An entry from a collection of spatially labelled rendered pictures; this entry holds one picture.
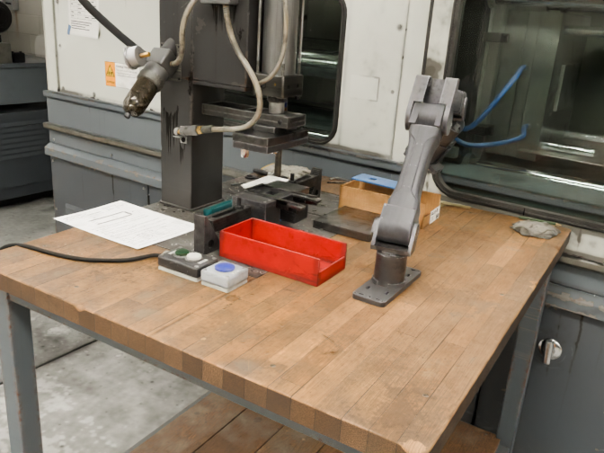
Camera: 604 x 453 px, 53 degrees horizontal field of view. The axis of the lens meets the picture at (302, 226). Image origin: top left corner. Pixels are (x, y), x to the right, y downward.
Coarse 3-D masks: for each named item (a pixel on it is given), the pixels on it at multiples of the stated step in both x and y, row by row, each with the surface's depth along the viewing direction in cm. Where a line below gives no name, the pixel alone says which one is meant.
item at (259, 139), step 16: (208, 112) 154; (224, 112) 151; (240, 112) 148; (272, 112) 146; (288, 112) 149; (256, 128) 146; (272, 128) 143; (288, 128) 142; (240, 144) 143; (256, 144) 140; (272, 144) 140; (288, 144) 146
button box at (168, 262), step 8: (0, 248) 135; (32, 248) 130; (40, 248) 129; (176, 248) 129; (184, 248) 129; (64, 256) 127; (72, 256) 127; (136, 256) 128; (144, 256) 129; (152, 256) 129; (160, 256) 124; (168, 256) 124; (176, 256) 124; (184, 256) 124; (208, 256) 126; (160, 264) 125; (168, 264) 123; (176, 264) 122; (184, 264) 121; (192, 264) 121; (200, 264) 121; (208, 264) 122; (176, 272) 123; (184, 272) 122; (192, 272) 120; (200, 272) 121; (192, 280) 121
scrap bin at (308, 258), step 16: (240, 224) 137; (256, 224) 141; (272, 224) 138; (224, 240) 132; (240, 240) 130; (256, 240) 142; (272, 240) 140; (288, 240) 137; (304, 240) 135; (320, 240) 133; (336, 240) 131; (224, 256) 133; (240, 256) 131; (256, 256) 128; (272, 256) 126; (288, 256) 124; (304, 256) 122; (320, 256) 134; (336, 256) 132; (272, 272) 127; (288, 272) 125; (304, 272) 123; (320, 272) 122; (336, 272) 128
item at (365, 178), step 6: (360, 174) 174; (366, 174) 174; (360, 180) 169; (366, 180) 169; (372, 180) 169; (378, 180) 170; (384, 180) 170; (390, 180) 171; (384, 186) 165; (390, 186) 165
